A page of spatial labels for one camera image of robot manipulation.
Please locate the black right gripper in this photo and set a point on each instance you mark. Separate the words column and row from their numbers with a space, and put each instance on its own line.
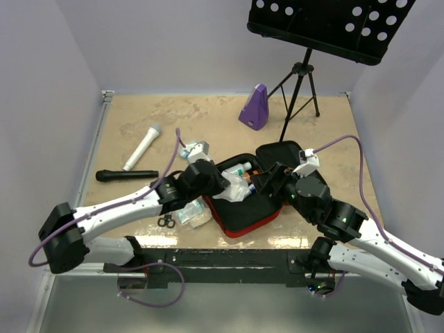
column 277, row 176

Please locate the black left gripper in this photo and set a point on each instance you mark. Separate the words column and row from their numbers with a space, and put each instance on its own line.
column 220, row 183

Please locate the white green medicine bottle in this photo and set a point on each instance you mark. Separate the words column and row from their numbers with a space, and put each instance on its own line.
column 239, row 169

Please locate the white gauze packet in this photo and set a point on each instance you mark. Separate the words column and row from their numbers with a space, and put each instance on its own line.
column 237, row 190

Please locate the small orange brown bottle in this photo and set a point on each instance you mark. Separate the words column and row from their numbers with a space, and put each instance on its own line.
column 247, row 175

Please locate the red black medicine kit case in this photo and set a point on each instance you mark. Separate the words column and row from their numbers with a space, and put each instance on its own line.
column 240, row 218

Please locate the blue clear plastic pouch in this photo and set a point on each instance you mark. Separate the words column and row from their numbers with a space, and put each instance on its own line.
column 184, row 153

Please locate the small white blue tube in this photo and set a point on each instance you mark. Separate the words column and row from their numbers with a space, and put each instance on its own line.
column 251, row 189

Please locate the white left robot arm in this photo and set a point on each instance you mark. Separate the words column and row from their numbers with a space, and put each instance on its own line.
column 72, row 236

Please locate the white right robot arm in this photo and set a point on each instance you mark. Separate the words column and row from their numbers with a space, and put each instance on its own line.
column 352, row 242

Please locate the beige bandage pack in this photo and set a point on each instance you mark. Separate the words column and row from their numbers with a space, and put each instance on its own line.
column 194, row 214

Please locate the white microphone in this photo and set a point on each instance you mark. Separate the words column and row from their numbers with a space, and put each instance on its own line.
column 152, row 133

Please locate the purple metronome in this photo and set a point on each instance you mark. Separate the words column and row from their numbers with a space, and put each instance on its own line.
column 255, row 112

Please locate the black microphone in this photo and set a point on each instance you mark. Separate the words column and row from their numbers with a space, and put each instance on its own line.
column 109, row 176

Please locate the black music stand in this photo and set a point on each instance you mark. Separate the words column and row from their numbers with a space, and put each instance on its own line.
column 360, row 31

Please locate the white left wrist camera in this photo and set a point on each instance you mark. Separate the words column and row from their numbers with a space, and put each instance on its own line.
column 199, row 151

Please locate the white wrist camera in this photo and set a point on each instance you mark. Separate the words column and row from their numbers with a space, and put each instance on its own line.
column 309, row 163
column 199, row 151

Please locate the black handled scissors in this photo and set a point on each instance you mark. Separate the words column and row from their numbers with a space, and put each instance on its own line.
column 166, row 221

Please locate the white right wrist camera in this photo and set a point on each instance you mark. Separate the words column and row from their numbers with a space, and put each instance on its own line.
column 309, row 163

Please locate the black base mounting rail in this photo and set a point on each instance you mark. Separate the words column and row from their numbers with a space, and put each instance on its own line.
column 225, row 266

